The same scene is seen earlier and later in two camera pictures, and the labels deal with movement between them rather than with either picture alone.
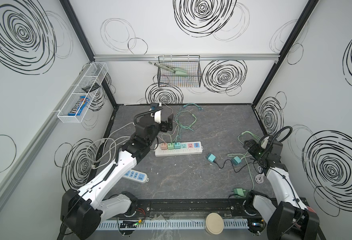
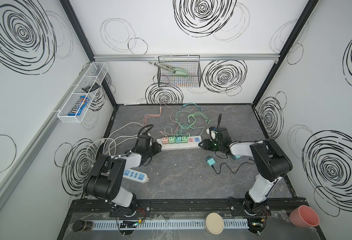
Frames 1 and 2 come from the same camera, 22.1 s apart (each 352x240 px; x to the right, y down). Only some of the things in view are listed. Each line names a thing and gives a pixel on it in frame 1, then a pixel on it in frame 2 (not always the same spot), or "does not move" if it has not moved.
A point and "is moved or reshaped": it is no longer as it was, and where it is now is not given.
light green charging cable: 183,127 → 187,120
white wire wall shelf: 76,106 does not move
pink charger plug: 164,146 is moved or reshaped
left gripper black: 167,123 → 155,147
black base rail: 189,206 does not move
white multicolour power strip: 187,148 → 179,142
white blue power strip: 136,175 does not move
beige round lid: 214,224 does not move
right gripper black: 250,145 → 206,144
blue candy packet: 77,108 does not move
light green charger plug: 170,146 is moved or reshaped
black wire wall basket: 191,63 does not move
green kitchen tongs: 177,70 does not move
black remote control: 94,87 does not move
